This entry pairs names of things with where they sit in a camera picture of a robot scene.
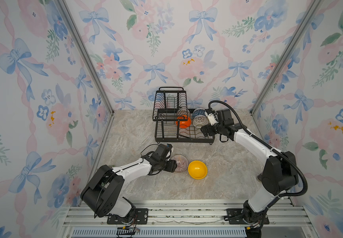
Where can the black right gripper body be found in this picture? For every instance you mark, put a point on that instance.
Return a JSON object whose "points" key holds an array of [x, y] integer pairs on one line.
{"points": [[215, 129]]}

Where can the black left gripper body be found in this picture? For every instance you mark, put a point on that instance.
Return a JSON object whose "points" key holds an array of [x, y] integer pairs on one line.
{"points": [[168, 165]]}

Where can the pink striped patterned bowl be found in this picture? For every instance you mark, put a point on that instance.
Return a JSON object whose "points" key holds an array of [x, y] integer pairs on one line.
{"points": [[181, 162]]}

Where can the white lattice patterned bowl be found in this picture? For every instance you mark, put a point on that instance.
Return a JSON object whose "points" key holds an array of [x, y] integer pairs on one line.
{"points": [[200, 121]]}

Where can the orange plastic bowl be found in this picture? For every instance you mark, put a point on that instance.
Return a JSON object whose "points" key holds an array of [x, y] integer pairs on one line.
{"points": [[183, 121]]}

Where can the brown floral patterned bowl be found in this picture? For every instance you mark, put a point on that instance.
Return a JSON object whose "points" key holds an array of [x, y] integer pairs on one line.
{"points": [[183, 112]]}

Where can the blue triangle patterned bowl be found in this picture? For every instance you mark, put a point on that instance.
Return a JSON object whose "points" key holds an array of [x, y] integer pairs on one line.
{"points": [[198, 112]]}

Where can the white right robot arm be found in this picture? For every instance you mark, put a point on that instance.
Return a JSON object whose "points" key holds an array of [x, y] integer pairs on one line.
{"points": [[278, 176]]}

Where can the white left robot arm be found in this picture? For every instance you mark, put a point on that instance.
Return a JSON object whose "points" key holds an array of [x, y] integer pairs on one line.
{"points": [[102, 193]]}

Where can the yellow plastic bowl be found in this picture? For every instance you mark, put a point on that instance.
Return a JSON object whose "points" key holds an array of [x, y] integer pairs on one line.
{"points": [[197, 170]]}

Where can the black wire dish rack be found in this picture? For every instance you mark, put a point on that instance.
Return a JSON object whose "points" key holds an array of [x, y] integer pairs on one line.
{"points": [[167, 101]]}

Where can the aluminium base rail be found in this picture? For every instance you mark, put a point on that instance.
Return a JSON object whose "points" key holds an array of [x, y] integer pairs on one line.
{"points": [[190, 219]]}

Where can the aluminium frame post left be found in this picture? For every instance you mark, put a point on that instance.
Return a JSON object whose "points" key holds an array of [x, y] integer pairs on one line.
{"points": [[69, 21]]}

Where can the aluminium frame post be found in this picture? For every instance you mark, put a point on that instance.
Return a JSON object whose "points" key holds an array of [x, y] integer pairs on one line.
{"points": [[306, 19], [69, 21]]}

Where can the aluminium frame post right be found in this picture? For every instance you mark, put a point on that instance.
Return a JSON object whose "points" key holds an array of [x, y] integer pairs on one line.
{"points": [[306, 19]]}

